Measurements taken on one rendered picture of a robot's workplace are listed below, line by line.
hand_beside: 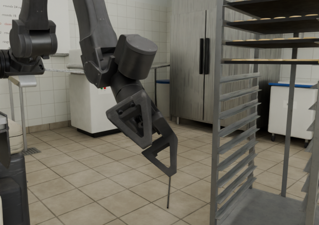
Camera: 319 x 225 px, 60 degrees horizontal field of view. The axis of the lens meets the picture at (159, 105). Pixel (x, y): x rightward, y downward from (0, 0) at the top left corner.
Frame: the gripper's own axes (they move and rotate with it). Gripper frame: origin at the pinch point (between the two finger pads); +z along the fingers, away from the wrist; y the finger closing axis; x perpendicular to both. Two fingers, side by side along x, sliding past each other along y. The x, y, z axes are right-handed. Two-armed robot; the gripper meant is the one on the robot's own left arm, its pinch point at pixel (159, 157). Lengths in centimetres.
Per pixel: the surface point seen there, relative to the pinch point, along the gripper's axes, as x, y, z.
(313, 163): -43, 88, -18
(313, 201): -35, 100, -8
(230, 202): -5, 133, -38
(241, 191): -14, 145, -45
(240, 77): -47, 89, -79
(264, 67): -135, 256, -211
